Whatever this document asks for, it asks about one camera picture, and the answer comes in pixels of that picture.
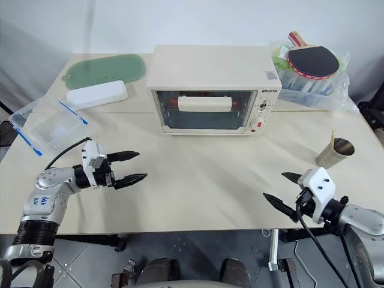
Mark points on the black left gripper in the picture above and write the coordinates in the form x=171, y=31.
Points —
x=105, y=177

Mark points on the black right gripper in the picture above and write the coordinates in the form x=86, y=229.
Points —
x=304, y=200

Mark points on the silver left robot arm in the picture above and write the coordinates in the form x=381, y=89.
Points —
x=45, y=195

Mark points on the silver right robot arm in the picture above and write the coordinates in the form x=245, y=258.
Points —
x=363, y=222

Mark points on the cream toaster oven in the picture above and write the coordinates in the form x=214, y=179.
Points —
x=210, y=75

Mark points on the steel cup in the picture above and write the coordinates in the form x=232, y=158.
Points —
x=336, y=154

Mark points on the wooden stick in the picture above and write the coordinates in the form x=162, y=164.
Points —
x=332, y=136

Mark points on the red sausage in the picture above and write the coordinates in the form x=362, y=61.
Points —
x=173, y=103

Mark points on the white rectangular plastic box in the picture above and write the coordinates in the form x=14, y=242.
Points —
x=96, y=94

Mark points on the clear box with blue latches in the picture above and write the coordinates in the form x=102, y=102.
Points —
x=49, y=124

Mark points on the dark rounded shape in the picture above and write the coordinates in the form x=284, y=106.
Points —
x=235, y=271

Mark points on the green oval cutting mat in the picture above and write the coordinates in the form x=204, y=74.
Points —
x=105, y=70

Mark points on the clear plastic storage bin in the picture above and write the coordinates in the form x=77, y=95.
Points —
x=345, y=90
x=309, y=87

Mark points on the black stand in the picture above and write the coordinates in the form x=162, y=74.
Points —
x=372, y=114

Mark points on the black red table tennis paddle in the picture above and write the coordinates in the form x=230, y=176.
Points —
x=313, y=61

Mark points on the green plastic items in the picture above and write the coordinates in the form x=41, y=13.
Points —
x=280, y=58

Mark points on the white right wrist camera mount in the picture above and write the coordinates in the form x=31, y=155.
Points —
x=319, y=189

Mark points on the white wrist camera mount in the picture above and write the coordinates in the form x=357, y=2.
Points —
x=319, y=189
x=91, y=156

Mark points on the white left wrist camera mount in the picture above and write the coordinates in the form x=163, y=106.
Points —
x=91, y=156

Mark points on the silver table leg bracket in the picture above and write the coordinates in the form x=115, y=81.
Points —
x=273, y=249

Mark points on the black table frame bar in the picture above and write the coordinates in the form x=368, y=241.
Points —
x=90, y=240

